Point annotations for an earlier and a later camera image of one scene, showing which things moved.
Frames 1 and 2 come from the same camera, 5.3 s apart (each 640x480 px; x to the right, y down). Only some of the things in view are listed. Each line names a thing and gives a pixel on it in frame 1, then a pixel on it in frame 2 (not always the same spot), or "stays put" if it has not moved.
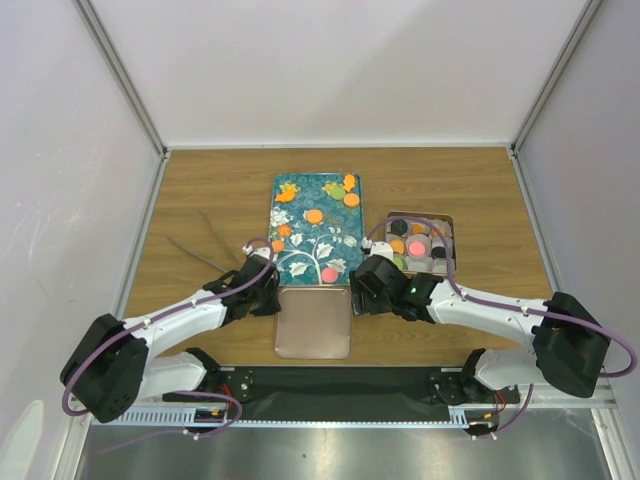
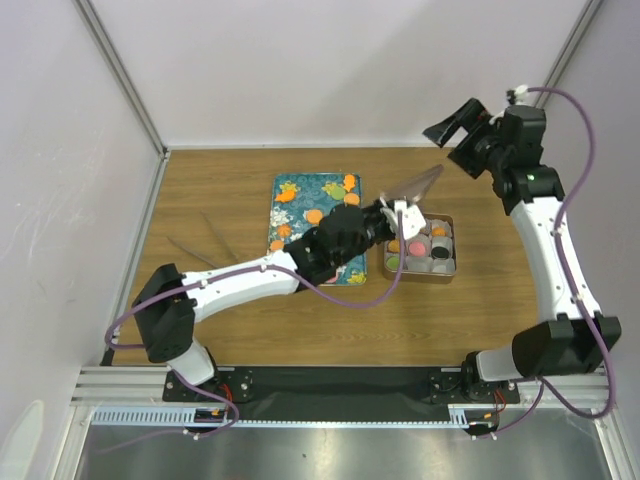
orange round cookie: [314, 216] stays put
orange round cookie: [397, 246] stays put
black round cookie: [438, 251] stays put
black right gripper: [368, 307] → [469, 114]
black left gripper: [273, 305] → [376, 208]
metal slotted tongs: [232, 265] stays put
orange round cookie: [351, 200] stays put
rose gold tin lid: [313, 323] → [415, 187]
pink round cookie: [417, 248] stays put
